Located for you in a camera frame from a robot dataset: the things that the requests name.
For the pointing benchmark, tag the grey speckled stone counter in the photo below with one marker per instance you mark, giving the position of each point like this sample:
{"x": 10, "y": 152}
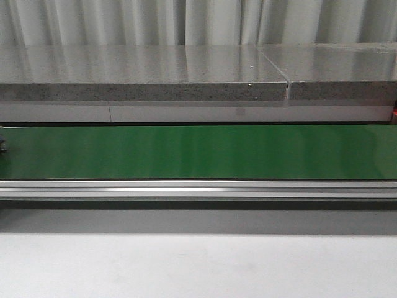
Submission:
{"x": 198, "y": 83}

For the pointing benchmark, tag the green conveyor belt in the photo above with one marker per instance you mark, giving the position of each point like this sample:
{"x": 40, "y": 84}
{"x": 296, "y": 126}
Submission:
{"x": 201, "y": 151}

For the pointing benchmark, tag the red plastic tray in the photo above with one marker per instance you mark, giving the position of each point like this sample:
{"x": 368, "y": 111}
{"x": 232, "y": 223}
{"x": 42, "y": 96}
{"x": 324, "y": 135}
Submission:
{"x": 394, "y": 115}

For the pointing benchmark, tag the white pleated curtain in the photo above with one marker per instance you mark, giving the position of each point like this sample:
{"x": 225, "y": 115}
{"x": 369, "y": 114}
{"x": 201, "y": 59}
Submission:
{"x": 196, "y": 22}

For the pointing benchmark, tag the aluminium conveyor side rail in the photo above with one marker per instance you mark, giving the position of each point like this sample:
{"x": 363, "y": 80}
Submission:
{"x": 198, "y": 190}

